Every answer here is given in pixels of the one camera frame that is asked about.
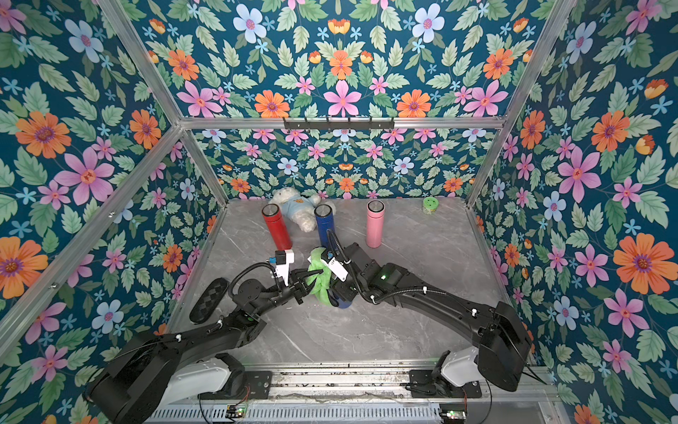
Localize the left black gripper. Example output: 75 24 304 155
251 270 321 320

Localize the green microfiber cloth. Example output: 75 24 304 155
307 247 333 307

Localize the dark blue thermos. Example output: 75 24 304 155
314 204 335 248

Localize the red thermos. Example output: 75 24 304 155
261 203 292 251

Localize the pink thermos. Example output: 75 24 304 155
365 200 385 248

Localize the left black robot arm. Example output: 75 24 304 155
84 263 321 423

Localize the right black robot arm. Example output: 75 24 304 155
327 230 531 392

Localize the white teddy bear plush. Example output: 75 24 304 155
268 187 337 232

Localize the black checkered oval pad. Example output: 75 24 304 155
189 277 230 324

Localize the small green toy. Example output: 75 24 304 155
422 196 440 215

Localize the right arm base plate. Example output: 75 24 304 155
404 369 482 400

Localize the black wall hook rail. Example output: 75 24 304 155
282 118 396 131

